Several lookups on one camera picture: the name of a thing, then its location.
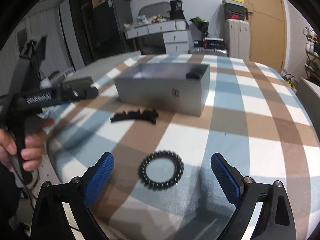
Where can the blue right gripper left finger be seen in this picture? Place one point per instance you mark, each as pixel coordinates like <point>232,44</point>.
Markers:
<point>49,217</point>

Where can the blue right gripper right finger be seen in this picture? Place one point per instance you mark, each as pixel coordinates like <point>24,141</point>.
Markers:
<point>276,219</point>

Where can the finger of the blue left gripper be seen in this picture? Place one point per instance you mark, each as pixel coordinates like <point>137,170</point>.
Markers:
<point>74,95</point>

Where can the black claw hair clip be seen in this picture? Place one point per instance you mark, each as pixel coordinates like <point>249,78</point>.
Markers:
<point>146,115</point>

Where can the left hand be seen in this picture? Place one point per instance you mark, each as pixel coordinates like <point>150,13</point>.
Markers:
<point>32,153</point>

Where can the black refrigerator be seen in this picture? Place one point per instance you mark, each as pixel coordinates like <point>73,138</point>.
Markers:
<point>100,31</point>

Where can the silver grey open box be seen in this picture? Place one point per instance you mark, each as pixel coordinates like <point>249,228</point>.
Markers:
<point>164,86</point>

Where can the plaid checkered bedspread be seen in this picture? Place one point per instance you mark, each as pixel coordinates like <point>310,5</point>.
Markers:
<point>251,117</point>

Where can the white drawer desk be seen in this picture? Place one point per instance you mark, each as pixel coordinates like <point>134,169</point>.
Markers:
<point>169,37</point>

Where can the black object inside box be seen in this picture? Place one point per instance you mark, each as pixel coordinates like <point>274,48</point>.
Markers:
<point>192,75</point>

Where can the grey arched mirror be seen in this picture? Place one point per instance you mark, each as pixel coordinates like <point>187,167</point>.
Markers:
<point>160,8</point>

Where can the black hat box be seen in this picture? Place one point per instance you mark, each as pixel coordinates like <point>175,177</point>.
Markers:
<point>176,10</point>

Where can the green black bouquet bag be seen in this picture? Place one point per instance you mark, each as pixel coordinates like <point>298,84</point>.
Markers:
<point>202,26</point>

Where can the silver flat suitcase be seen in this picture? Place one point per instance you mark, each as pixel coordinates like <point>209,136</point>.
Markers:
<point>203,51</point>

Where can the black red box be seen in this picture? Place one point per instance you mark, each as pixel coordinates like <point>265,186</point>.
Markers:
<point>210,43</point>

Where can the wooden shoe rack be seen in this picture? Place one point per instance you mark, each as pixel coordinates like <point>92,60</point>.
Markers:
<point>312,53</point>

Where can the beige upright suitcase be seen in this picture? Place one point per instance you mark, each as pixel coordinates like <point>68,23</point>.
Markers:
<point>237,39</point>

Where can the stacked shoe boxes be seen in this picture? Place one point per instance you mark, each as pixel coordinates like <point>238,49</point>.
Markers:
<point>234,9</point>

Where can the wooden door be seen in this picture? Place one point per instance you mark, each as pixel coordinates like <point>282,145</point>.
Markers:
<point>267,25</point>

